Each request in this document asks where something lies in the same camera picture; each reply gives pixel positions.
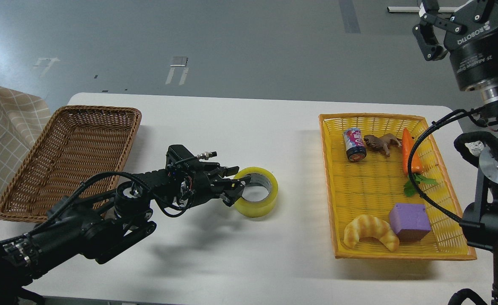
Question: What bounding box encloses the small drink can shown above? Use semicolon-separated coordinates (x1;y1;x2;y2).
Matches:
342;128;367;162

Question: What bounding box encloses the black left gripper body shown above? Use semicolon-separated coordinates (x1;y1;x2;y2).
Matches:
169;164;228;210

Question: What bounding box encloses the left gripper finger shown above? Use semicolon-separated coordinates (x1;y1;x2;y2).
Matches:
219;186;245;207
221;174;251;190

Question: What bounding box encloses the brown toy animal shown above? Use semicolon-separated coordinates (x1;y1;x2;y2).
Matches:
363;133;403;158

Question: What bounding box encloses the orange toy carrot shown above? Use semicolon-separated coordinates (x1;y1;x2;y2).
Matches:
402;128;437;197

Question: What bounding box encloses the toy croissant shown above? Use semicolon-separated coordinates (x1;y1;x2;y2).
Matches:
343;214;400;252

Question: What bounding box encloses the purple foam block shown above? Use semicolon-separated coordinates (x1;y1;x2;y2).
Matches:
389;203;431;242

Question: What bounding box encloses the yellow tape roll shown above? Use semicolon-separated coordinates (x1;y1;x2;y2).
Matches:
234;167;278;218

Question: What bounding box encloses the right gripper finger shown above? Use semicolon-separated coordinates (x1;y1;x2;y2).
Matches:
452;0;498;32
412;0;465;61

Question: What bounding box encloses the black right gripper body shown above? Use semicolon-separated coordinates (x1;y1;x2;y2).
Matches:
444;24;498;91

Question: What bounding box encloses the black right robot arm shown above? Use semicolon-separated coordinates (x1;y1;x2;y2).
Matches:
408;0;498;305

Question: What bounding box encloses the yellow woven basket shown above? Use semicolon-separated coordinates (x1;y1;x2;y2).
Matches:
319;113;477;261

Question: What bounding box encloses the white floor stand base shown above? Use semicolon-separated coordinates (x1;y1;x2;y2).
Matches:
387;6;458;14

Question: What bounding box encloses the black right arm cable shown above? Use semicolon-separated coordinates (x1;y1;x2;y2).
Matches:
407;108;484;224

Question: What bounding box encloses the beige checkered cloth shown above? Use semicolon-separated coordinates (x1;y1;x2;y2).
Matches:
0;82;52;257

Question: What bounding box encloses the brown wicker basket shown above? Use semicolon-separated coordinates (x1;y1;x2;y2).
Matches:
0;105;142;223

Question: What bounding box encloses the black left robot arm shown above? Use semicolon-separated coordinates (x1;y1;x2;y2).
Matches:
0;144;251;305

